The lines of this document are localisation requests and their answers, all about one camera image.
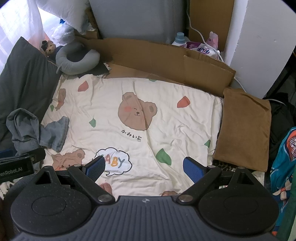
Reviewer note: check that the brown cardboard box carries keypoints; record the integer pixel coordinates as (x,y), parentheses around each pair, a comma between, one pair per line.
(215,16)

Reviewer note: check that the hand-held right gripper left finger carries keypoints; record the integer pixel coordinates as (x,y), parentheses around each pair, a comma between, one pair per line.
(96,170)

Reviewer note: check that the small plush doll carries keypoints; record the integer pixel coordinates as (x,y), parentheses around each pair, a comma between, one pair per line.
(49,47)

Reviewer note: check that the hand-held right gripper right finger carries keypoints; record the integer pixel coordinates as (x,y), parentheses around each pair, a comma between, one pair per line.
(192,170)

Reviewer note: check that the bear print cream blanket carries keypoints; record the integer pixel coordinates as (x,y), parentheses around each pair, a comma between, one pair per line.
(161,120)

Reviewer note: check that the small black cloth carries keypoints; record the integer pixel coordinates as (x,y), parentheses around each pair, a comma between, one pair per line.
(100,68)

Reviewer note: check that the brown cardboard sheet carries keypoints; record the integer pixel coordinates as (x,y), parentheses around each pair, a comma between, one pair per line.
(150,55)

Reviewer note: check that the dark grey pillow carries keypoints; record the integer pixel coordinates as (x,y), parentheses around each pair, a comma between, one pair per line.
(23,76)

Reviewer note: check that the brown cushion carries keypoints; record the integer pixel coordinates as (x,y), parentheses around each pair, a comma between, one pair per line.
(242,129)

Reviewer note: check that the grey upright panel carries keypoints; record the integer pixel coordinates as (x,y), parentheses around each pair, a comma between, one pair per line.
(138,18)

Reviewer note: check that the crumpled plastic bag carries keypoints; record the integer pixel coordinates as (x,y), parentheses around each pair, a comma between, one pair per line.
(61,32)

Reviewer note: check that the pink bottle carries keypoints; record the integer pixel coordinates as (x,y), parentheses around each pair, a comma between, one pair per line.
(213,39)

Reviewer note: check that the white pillow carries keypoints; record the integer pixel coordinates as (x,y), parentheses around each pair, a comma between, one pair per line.
(69,14)

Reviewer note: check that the leopard print cloth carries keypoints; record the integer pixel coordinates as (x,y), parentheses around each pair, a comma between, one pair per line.
(222,168)

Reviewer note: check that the teal printed cloth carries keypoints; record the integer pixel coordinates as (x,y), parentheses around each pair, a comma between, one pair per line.
(284,166)

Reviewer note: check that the sheer white curtain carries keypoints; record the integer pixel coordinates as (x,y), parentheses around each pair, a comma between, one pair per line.
(13,30)

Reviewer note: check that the light blue denim jeans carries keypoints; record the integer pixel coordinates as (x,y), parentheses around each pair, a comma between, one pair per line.
(25,129)

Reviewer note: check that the white detergent bottle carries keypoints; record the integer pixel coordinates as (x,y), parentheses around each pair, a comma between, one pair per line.
(179,40)

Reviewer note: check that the grey neck pillow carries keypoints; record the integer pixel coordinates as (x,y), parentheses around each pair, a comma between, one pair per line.
(69,67)

